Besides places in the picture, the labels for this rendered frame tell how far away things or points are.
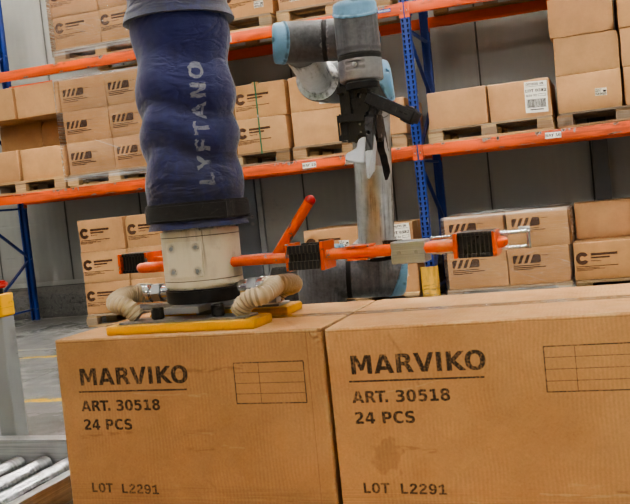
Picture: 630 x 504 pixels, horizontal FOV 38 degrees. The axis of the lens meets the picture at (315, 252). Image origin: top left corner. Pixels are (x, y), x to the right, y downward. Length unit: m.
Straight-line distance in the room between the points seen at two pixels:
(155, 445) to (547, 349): 0.82
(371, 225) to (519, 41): 7.85
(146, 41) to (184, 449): 0.84
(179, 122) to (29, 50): 10.80
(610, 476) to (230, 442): 0.72
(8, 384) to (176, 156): 1.29
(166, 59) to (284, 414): 0.76
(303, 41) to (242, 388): 0.74
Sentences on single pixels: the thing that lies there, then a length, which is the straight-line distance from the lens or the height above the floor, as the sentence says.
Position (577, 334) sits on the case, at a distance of 1.64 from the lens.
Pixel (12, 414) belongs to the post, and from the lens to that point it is 3.00.
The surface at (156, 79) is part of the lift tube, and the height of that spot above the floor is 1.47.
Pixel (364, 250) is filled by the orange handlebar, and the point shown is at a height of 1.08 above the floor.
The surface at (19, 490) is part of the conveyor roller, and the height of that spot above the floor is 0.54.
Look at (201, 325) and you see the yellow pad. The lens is 1.86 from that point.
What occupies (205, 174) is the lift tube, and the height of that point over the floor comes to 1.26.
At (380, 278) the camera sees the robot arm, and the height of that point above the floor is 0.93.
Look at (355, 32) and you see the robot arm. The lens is 1.86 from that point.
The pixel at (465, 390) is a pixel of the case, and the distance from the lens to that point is 1.69.
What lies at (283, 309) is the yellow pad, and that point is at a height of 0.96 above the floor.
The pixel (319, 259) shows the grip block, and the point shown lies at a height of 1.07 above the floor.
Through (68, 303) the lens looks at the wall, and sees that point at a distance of 12.26.
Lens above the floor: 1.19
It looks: 3 degrees down
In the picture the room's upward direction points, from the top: 6 degrees counter-clockwise
